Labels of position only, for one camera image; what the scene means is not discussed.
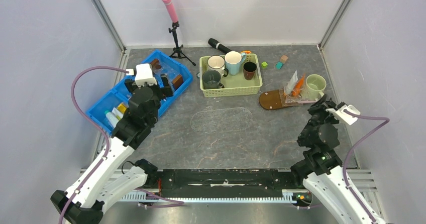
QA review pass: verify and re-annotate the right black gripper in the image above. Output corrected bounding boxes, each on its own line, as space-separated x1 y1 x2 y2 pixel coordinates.
296 93 341 142

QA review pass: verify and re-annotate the clear textured toothbrush holder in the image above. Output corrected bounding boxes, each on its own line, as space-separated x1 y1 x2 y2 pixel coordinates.
279 89 305 107

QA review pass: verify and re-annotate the pale green ribbed mug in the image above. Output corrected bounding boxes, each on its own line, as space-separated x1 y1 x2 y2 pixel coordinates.
304 74 327 100

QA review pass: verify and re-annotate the orange toothpaste tube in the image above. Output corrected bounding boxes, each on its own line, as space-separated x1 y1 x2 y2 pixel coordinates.
291 75 305 97

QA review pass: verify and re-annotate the white toothpaste tube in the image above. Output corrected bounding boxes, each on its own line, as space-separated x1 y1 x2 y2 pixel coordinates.
285 70 298 95

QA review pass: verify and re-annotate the dark brown cup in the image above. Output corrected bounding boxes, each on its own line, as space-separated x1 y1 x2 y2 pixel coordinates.
243 62 257 80

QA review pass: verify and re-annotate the pink toothbrush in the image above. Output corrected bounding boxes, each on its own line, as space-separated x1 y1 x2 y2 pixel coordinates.
297 99 318 104

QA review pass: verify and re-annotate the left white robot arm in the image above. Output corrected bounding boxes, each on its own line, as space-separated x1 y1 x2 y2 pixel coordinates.
51 74 173 223

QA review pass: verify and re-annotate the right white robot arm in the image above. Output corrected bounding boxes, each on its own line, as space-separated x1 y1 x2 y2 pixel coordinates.
290 95 390 223

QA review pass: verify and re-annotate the brown oval wooden tray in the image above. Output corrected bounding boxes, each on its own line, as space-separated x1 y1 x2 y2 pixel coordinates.
259 89 287 110

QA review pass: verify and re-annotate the clear oval acrylic tray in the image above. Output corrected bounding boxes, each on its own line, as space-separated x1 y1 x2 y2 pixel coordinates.
190 107 253 135

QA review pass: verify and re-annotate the brown soap block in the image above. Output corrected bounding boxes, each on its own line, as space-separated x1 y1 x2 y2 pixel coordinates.
172 74 184 90

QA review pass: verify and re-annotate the yellow tube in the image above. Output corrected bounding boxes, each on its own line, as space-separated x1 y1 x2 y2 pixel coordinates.
117 102 127 114

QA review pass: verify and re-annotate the black mini tripod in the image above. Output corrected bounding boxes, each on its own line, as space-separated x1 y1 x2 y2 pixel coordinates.
168 22 196 66

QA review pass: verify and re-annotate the green capped white tube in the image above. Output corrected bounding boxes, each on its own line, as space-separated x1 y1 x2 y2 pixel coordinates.
104 110 119 129

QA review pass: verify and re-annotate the blue plastic divided bin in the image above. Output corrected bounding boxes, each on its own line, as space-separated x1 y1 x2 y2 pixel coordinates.
86 50 193 134

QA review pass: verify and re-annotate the dark grey mug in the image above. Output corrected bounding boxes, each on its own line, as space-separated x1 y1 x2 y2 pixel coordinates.
201 70 225 89

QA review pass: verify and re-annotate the cream mug brown rim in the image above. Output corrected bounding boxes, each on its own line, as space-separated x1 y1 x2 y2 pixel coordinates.
207 55 229 77

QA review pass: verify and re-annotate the black microphone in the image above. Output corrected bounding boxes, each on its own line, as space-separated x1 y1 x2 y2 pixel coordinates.
208 38 232 54

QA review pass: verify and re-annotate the teal block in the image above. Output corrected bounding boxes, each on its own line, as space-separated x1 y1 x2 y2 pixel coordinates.
275 62 284 70

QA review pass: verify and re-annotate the brown wooden block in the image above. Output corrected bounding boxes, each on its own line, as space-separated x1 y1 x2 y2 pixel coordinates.
280 55 289 63

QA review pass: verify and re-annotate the pale green plastic basket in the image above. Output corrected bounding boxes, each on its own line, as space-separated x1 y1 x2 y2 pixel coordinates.
199 54 263 97

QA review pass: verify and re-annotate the green cube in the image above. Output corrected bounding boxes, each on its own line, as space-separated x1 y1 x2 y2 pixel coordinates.
261 62 268 69

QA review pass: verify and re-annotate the light blue mug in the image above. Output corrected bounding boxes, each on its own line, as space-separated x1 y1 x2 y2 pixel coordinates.
225 51 247 76

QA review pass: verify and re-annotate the pink microphone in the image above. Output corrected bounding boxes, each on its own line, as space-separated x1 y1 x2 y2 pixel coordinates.
162 0 178 23

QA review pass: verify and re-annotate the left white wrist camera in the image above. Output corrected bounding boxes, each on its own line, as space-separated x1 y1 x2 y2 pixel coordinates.
126 63 158 87

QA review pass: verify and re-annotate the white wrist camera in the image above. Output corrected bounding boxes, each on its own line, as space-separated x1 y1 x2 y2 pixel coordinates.
126 63 158 87
326 104 361 126

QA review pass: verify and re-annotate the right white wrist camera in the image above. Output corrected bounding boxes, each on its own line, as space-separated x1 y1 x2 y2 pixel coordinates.
326 104 361 126

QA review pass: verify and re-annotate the white comb cable duct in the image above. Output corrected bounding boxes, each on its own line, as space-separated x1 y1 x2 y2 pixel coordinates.
119 191 297 204

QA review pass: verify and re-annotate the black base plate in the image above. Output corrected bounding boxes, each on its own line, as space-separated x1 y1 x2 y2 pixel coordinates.
141 169 308 198

